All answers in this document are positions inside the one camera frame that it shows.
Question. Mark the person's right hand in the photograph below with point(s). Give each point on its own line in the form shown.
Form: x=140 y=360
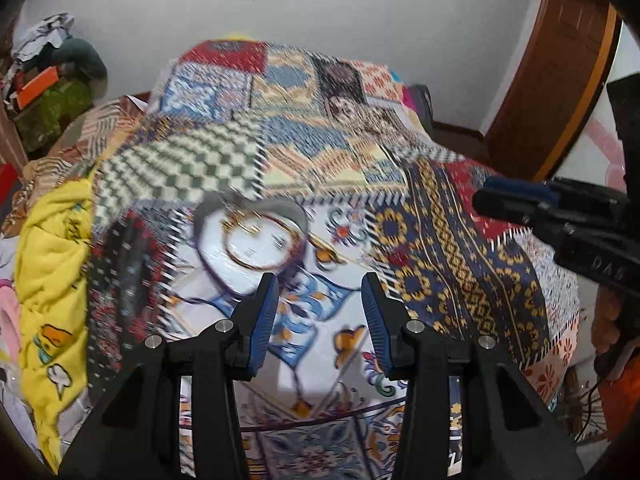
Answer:
x=606 y=320

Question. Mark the yellow cartoon blanket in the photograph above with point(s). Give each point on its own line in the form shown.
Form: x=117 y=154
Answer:
x=55 y=270

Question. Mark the brown wooden door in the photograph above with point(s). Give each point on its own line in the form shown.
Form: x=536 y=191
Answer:
x=550 y=85

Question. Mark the gold bangle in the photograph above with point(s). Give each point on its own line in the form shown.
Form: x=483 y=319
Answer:
x=240 y=221

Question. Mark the orange cloth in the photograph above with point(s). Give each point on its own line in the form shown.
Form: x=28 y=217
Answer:
x=617 y=405

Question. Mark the grey rimmed white tray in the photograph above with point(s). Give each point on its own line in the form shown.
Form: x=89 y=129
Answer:
x=250 y=255

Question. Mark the green patterned cloth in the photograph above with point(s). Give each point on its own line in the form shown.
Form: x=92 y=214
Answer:
x=55 y=110

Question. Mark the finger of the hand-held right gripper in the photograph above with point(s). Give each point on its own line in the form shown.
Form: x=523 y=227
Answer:
x=505 y=200

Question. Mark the striped brown cloth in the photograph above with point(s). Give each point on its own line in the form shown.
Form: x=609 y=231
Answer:
x=80 y=130

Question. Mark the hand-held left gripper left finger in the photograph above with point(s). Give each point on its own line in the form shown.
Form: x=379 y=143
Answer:
x=263 y=321

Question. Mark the patchwork printed blanket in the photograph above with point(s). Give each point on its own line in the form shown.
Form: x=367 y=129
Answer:
x=350 y=160

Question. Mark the pile of clothes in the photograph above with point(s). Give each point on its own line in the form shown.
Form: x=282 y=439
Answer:
x=35 y=40

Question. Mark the orange box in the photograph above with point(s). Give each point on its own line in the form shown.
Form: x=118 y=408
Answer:
x=37 y=84

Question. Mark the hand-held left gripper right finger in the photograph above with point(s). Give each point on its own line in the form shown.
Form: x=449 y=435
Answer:
x=376 y=325

